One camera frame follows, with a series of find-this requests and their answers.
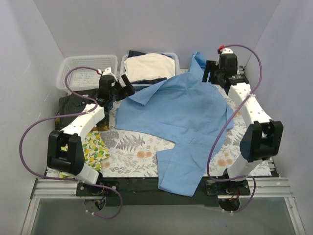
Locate right white plastic basket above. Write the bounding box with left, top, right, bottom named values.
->
left=120, top=50, right=180, bottom=91

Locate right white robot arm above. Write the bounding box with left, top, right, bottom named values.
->
left=202, top=48, right=284, bottom=196

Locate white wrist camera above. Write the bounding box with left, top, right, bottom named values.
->
left=97, top=68, right=116, bottom=78
left=217, top=45, right=234, bottom=55

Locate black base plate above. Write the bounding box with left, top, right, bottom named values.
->
left=75, top=176, right=251, bottom=207

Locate navy folded garment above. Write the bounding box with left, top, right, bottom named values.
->
left=128, top=50, right=173, bottom=85

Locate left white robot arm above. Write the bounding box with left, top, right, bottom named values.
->
left=47, top=74, right=135, bottom=196

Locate white plastic basket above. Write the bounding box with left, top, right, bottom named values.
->
left=56, top=55, right=118, bottom=92
left=120, top=50, right=180, bottom=91

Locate floral table mat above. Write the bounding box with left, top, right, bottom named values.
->
left=45, top=68, right=273, bottom=178

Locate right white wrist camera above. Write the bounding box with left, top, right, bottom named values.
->
left=217, top=45, right=234, bottom=55

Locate light blue long sleeve shirt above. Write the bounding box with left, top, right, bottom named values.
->
left=115, top=52, right=234, bottom=197

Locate cream folded garment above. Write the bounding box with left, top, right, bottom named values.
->
left=123, top=53, right=177, bottom=84

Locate lemon print folded shirt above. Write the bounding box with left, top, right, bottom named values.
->
left=57, top=131, right=111, bottom=179

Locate left white plastic basket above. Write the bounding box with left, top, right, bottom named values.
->
left=56, top=55, right=118, bottom=92

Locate dark striped folded shirt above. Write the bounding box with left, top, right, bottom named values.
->
left=58, top=89, right=114, bottom=125

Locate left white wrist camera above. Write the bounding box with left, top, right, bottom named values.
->
left=97, top=68, right=116, bottom=78

